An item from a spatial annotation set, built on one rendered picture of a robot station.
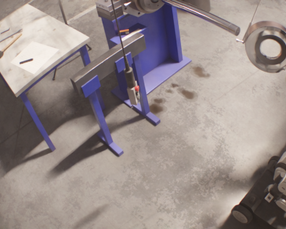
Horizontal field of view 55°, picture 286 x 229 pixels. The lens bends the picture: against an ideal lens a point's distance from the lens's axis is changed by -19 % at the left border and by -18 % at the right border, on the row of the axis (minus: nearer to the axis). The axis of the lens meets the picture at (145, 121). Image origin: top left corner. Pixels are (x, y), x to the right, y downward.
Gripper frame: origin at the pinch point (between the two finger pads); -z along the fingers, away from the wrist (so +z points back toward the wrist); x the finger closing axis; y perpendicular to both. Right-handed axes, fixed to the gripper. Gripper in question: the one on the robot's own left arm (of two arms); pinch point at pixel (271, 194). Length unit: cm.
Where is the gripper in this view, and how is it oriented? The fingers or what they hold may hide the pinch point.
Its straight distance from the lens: 190.2
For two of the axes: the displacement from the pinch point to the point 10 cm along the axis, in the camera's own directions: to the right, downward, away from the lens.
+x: -7.1, -6.1, 3.4
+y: -7.0, 6.2, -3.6
